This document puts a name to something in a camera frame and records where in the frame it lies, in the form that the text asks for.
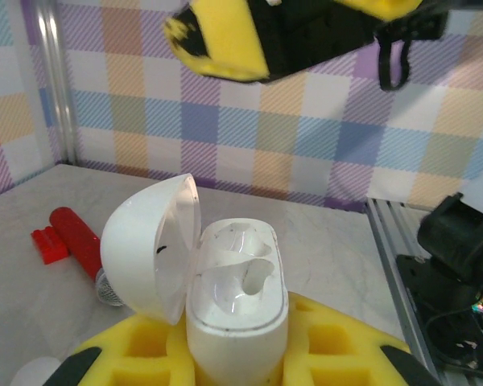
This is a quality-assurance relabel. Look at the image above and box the red plastic block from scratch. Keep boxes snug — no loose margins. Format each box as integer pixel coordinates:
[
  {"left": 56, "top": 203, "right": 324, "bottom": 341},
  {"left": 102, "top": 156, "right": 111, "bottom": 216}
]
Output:
[{"left": 48, "top": 206, "right": 126, "bottom": 307}]

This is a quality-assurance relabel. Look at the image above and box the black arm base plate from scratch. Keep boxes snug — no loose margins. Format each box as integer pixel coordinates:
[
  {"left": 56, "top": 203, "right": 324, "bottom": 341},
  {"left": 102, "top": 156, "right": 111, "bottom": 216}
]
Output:
[{"left": 396, "top": 253, "right": 483, "bottom": 381}]

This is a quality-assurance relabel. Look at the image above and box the small red toy brick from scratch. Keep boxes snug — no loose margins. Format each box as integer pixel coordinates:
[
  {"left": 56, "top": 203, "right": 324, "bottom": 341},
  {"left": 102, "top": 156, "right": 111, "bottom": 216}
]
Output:
[{"left": 31, "top": 225, "right": 71, "bottom": 265}]

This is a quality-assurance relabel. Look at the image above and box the white rounded earbud charging case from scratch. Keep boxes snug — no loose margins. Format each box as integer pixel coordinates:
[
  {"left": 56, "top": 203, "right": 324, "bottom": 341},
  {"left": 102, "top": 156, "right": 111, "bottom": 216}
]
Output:
[{"left": 100, "top": 173, "right": 290, "bottom": 386}]

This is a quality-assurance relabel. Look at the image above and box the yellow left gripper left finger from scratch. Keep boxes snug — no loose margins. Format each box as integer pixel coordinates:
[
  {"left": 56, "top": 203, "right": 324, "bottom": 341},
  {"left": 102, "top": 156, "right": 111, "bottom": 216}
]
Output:
[{"left": 43, "top": 313, "right": 196, "bottom": 386}]

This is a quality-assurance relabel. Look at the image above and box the aluminium slotted base rail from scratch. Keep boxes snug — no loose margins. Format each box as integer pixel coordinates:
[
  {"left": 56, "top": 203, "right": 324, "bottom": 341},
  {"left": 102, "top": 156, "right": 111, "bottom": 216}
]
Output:
[{"left": 364, "top": 196, "right": 483, "bottom": 386}]

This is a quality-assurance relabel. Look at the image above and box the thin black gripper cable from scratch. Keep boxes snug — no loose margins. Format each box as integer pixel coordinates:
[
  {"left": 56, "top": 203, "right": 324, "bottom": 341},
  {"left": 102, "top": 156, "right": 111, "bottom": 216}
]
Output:
[{"left": 377, "top": 34, "right": 412, "bottom": 92}]

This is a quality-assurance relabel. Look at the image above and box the aluminium frame post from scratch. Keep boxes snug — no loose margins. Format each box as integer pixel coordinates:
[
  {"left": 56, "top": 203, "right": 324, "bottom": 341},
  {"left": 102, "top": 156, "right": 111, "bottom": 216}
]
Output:
[{"left": 35, "top": 0, "right": 81, "bottom": 166}]

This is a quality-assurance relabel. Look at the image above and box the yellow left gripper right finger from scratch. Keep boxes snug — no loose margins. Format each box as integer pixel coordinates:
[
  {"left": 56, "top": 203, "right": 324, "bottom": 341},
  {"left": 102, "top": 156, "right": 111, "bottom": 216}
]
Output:
[{"left": 283, "top": 291, "right": 443, "bottom": 386}]

